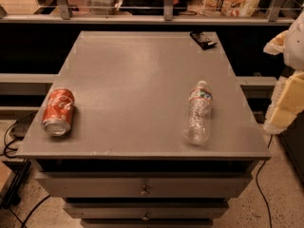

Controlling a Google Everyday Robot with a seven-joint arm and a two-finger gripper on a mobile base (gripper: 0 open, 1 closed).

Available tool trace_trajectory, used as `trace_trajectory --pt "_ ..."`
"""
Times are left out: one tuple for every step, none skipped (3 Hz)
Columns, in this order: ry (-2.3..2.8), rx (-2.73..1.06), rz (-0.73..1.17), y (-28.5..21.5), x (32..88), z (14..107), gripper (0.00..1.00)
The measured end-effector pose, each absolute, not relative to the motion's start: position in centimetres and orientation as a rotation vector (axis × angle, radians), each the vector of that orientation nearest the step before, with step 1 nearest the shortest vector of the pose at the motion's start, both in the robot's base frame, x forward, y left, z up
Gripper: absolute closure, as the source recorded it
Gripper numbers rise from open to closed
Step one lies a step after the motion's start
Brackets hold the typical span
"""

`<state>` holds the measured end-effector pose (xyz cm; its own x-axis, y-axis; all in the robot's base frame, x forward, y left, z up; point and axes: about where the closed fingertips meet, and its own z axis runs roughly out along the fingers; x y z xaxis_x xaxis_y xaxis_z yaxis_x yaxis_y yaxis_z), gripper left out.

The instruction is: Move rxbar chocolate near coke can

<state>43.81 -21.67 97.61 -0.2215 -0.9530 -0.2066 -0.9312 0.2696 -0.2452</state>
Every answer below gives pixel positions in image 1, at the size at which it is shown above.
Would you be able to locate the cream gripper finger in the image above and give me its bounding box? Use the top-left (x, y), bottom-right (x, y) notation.
top-left (263, 70), bottom-right (304, 135)
top-left (263, 30), bottom-right (287, 55)

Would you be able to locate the black rxbar chocolate bar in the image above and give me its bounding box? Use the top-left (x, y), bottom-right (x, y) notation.
top-left (190, 31), bottom-right (217, 50)

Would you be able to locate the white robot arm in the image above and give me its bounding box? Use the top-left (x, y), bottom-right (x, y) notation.
top-left (263, 12), bottom-right (304, 135)

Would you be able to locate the red coca-cola can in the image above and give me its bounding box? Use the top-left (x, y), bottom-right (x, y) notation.
top-left (41, 88), bottom-right (75, 136)

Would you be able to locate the colourful snack bag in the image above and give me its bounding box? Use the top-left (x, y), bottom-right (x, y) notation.
top-left (200, 0), bottom-right (260, 17)

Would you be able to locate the clear plastic water bottle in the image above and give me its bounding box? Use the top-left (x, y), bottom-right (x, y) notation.
top-left (184, 81), bottom-right (213, 145)

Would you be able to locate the top drawer knob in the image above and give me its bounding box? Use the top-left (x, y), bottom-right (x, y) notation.
top-left (140, 185), bottom-right (150, 197)

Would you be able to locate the drawer knob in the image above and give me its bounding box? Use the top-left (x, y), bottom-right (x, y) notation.
top-left (142, 213), bottom-right (150, 221)
top-left (140, 185), bottom-right (150, 197)

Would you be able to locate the clear plastic container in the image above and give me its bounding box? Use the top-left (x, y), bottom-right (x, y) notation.
top-left (85, 0), bottom-right (120, 15)

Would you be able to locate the grey metal railing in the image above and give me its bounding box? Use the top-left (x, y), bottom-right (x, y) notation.
top-left (0, 0), bottom-right (303, 25)

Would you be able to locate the black cable right floor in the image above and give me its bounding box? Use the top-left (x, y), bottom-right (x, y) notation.
top-left (255, 134), bottom-right (275, 228)

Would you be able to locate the black bag behind rail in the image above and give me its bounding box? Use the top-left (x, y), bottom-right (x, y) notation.
top-left (120, 0), bottom-right (191, 15)

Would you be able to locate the black cables left floor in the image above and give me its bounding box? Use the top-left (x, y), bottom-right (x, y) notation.
top-left (2, 111), bottom-right (38, 160)

